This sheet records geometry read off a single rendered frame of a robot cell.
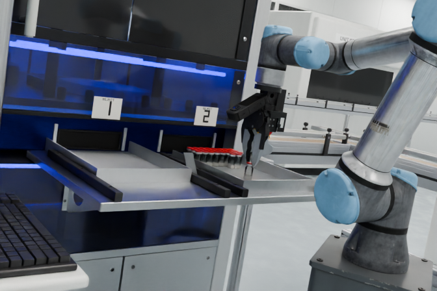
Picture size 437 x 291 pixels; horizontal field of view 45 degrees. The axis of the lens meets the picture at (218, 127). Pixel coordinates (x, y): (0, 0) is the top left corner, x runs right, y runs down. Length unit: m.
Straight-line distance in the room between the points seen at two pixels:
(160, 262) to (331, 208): 0.75
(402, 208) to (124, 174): 0.63
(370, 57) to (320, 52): 0.12
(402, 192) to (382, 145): 0.18
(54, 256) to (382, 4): 9.23
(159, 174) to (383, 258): 0.55
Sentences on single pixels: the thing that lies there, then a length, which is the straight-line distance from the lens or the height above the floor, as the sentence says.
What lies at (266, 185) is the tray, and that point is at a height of 0.90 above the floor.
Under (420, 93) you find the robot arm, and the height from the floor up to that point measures 1.19.
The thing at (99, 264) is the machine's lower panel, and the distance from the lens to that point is 1.63.
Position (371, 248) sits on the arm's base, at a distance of 1.26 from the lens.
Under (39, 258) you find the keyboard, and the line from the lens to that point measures 0.94.
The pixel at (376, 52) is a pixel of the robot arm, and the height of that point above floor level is 1.27.
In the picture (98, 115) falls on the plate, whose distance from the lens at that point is 1.48.
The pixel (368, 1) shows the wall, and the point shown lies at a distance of 9.60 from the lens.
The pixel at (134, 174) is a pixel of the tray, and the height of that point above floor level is 0.90.
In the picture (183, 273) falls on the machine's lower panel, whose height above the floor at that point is 0.50.
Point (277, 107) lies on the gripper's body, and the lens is 1.39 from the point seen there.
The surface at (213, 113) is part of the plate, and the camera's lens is 1.68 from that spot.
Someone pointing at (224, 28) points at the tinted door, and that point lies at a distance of 1.68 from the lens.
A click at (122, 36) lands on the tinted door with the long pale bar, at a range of 1.50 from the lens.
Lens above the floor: 1.19
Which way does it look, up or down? 7 degrees down
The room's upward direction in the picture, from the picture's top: 9 degrees clockwise
